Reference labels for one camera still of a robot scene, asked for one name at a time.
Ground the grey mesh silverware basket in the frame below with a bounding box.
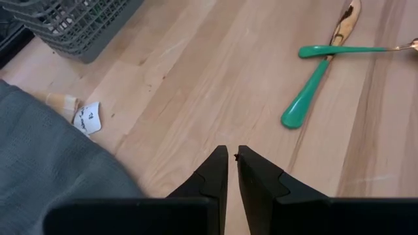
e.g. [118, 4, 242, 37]
[0, 0, 144, 65]

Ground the green-handled gold spoon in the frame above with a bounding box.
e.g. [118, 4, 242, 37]
[297, 37, 418, 60]

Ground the green-handled gold knife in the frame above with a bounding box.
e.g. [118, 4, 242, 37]
[280, 0, 362, 130]

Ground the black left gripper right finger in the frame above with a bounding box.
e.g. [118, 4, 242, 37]
[237, 145, 330, 235]

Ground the white paper tag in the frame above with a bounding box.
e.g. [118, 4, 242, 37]
[72, 101, 103, 136]

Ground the grey cloth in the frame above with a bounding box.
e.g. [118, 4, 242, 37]
[0, 80, 146, 235]

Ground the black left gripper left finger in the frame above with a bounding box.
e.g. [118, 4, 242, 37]
[166, 145, 229, 235]

